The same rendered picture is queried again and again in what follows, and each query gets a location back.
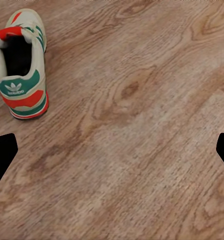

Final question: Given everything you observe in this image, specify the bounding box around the gym shoe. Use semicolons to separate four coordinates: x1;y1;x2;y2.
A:
0;8;49;121

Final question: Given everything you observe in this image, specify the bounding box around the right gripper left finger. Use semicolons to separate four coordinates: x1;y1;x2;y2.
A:
0;133;18;180

